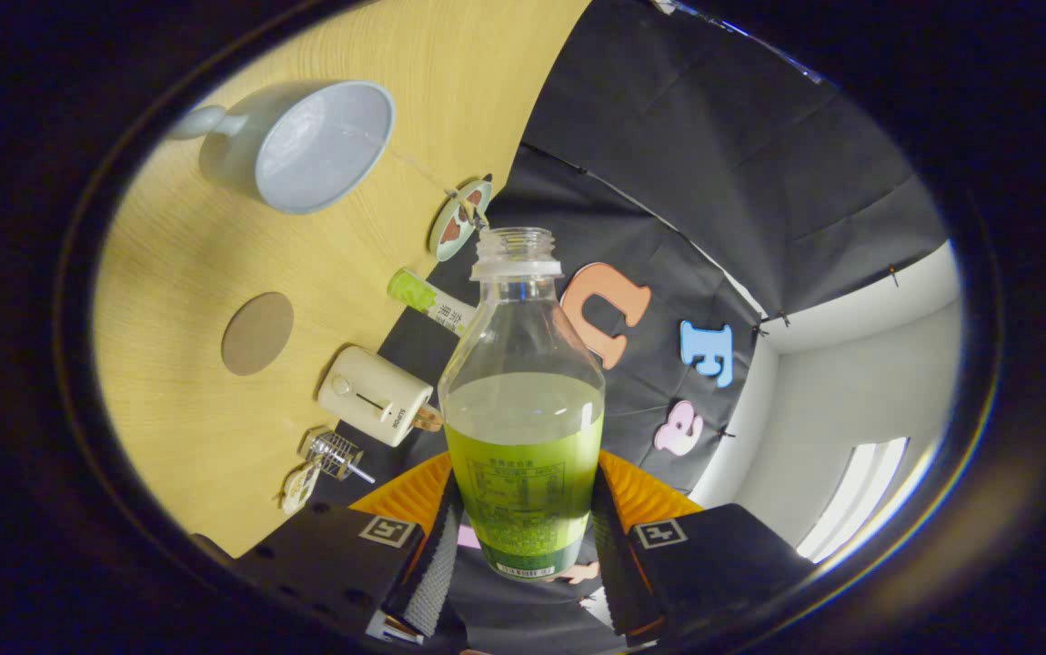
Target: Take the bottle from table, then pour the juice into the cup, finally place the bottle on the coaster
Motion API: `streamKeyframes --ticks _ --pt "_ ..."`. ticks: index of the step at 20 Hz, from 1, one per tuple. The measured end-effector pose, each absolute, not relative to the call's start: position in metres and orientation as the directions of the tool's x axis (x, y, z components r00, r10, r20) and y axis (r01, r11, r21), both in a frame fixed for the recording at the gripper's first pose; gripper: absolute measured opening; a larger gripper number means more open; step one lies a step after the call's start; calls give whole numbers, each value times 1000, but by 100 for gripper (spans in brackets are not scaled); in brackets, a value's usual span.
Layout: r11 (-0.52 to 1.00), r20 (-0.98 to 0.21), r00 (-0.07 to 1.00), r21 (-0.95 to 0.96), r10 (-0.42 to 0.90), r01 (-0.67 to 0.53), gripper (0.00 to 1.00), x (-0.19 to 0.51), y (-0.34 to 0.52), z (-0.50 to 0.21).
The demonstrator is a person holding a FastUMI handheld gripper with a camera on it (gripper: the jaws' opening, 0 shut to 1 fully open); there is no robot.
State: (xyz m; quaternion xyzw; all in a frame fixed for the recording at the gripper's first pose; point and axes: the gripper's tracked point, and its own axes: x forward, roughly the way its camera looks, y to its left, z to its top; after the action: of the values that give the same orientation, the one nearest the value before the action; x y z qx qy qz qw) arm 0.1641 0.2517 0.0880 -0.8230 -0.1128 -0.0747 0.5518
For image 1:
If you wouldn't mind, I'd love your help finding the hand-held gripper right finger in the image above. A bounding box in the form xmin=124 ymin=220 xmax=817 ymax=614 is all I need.
xmin=590 ymin=450 xmax=817 ymax=642

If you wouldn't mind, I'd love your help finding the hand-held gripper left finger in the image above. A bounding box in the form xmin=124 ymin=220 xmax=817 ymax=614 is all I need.
xmin=232 ymin=452 xmax=466 ymax=642

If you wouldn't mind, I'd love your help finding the clear juice bottle green label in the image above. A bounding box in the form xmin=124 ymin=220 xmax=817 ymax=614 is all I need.
xmin=438 ymin=227 xmax=607 ymax=581

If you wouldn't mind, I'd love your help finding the round brown coaster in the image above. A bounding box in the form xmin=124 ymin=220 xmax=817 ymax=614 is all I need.
xmin=221 ymin=291 xmax=296 ymax=377

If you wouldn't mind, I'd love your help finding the white cup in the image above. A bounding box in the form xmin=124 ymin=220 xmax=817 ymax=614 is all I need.
xmin=168 ymin=79 xmax=396 ymax=216

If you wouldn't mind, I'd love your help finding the tall slim bottle green label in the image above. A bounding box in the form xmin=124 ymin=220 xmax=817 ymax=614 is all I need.
xmin=387 ymin=268 xmax=478 ymax=338

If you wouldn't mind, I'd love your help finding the white divided dish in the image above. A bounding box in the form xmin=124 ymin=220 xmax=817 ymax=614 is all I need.
xmin=280 ymin=462 xmax=324 ymax=517

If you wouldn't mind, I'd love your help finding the white toaster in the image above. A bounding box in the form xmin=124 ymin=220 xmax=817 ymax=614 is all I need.
xmin=317 ymin=346 xmax=435 ymax=448

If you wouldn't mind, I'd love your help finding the ceiling light panel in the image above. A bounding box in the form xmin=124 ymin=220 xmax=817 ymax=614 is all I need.
xmin=796 ymin=437 xmax=910 ymax=563

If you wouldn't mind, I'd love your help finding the pale green plate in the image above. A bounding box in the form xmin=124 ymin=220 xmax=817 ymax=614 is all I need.
xmin=428 ymin=178 xmax=494 ymax=263

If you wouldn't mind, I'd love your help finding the wooden table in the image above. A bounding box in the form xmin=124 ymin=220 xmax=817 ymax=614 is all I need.
xmin=93 ymin=0 xmax=592 ymax=558

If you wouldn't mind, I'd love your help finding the metal wire basket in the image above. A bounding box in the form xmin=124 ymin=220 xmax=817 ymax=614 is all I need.
xmin=303 ymin=430 xmax=365 ymax=481

